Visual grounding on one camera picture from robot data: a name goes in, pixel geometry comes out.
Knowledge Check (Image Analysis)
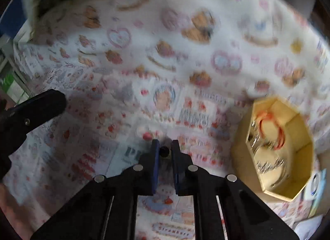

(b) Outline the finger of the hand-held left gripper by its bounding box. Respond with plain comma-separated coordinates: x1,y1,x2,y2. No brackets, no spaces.
0,89,67,138

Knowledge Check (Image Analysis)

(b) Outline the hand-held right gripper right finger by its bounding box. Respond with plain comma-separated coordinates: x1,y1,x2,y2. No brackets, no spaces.
171,139,301,240

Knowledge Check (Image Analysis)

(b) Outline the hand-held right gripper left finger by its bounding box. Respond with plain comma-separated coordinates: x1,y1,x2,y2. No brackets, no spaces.
30,139,160,240

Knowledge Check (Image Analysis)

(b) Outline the gold hexagonal box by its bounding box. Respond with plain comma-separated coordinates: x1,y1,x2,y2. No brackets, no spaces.
231,96,314,202

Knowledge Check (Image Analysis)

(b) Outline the crystal bead bracelet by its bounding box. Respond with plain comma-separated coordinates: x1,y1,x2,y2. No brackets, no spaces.
246,119,263,153

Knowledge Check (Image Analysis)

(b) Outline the clear ring bracelet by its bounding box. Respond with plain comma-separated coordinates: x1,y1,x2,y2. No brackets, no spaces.
254,150,290,186

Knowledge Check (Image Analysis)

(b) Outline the orange bracelet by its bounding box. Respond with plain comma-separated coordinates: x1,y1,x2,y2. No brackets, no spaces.
258,111,285,150

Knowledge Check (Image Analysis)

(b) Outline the green white object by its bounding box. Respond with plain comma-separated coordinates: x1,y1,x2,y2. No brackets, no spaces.
0,70,29,101

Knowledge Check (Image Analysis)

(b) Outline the strawberry print pink cloth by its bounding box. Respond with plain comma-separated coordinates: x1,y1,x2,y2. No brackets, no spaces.
5,67,323,240

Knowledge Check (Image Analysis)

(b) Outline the striped orange blue white cloth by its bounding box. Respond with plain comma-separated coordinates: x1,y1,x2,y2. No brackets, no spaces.
0,0,39,44

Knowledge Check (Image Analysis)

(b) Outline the blue white round object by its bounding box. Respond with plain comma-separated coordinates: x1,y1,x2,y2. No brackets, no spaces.
304,170,323,202

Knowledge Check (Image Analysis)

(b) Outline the bear print white cloth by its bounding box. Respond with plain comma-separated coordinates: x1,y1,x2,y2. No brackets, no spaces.
31,0,330,153

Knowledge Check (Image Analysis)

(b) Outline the white paper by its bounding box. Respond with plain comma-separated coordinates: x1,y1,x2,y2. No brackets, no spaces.
294,214,324,238

